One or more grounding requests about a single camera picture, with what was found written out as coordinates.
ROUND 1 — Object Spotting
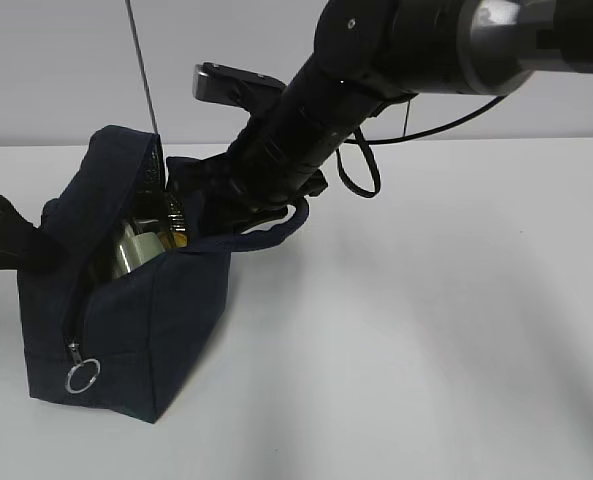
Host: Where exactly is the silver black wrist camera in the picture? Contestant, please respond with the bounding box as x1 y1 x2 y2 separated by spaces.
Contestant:
192 62 286 113

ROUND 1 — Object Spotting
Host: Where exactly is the navy blue lunch bag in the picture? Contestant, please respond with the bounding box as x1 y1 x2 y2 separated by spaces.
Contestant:
17 125 309 423

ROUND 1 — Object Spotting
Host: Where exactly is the black cable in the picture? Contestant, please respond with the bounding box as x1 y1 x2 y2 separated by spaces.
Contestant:
335 92 510 197

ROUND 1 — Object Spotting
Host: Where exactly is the green lid glass container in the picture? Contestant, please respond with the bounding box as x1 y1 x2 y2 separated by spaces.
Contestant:
110 223 165 279

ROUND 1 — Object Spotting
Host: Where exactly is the yellow pear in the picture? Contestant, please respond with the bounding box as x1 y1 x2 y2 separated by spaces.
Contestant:
168 231 188 249

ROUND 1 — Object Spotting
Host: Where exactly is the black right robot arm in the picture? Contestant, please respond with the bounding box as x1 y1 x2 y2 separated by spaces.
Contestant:
194 1 593 231

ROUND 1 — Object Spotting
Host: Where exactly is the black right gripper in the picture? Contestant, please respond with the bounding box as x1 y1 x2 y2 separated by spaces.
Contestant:
203 118 326 233

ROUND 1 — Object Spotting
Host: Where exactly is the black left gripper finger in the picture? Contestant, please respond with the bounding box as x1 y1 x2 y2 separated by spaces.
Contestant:
0 195 68 274

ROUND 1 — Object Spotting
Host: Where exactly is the green cucumber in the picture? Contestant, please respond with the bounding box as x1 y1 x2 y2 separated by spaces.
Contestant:
163 192 187 235

